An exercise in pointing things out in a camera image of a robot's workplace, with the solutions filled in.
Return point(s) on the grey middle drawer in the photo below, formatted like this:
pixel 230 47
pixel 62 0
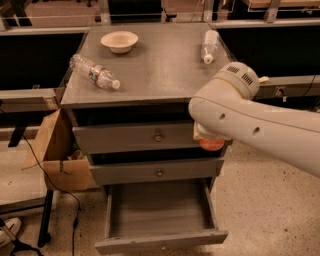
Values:
pixel 156 171

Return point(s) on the labelled clear plastic bottle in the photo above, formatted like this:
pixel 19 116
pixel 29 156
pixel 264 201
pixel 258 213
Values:
pixel 95 73

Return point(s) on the brown cardboard box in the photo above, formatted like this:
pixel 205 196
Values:
pixel 53 147

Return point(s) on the clear plastic bottle white cap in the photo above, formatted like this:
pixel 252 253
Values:
pixel 209 47

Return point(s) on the grey open bottom drawer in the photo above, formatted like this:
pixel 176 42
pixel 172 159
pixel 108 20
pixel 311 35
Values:
pixel 159 216

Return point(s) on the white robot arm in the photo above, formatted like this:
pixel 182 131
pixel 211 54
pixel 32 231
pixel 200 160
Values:
pixel 224 106

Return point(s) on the black tripod stand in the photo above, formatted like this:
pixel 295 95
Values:
pixel 18 245

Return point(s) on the beige bowl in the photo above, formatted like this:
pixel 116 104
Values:
pixel 119 42

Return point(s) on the small yellow foam piece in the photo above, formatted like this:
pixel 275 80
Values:
pixel 263 79

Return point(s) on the grey top drawer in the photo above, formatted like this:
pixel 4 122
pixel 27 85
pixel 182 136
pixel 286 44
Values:
pixel 129 137

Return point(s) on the black table leg left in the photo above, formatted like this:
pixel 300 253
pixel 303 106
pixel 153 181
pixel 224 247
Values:
pixel 44 235

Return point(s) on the grey wooden drawer cabinet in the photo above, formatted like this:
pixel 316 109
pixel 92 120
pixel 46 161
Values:
pixel 158 77

